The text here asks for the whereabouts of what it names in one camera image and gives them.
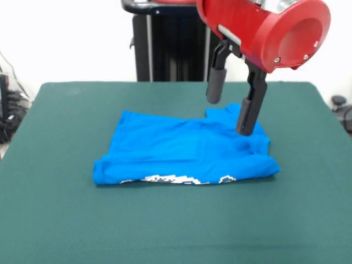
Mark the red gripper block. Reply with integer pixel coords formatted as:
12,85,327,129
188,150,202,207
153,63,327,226
195,0,332,138

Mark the blue printed t-shirt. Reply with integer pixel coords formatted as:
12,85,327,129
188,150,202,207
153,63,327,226
92,102,281,187

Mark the gray office chair base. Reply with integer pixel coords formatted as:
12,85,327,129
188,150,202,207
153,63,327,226
331,95,352,131

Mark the dark green table cloth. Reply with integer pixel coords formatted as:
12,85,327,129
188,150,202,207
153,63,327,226
0,80,352,264

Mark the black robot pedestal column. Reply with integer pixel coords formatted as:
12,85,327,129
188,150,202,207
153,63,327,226
120,0,229,83

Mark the black cable pile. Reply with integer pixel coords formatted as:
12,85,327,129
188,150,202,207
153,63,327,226
0,89,31,144

